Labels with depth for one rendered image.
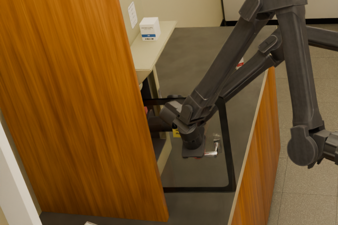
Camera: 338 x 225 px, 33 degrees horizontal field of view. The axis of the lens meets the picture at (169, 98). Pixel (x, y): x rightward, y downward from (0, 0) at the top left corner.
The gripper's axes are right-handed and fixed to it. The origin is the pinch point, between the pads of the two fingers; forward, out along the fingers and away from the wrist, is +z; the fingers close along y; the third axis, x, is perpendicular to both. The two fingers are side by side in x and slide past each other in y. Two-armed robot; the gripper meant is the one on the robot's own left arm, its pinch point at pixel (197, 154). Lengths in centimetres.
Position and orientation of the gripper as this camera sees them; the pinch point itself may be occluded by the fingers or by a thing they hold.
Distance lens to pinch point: 184.7
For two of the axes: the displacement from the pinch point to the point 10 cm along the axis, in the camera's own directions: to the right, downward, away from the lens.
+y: -1.0, 8.5, -5.1
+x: 9.7, -0.3, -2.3
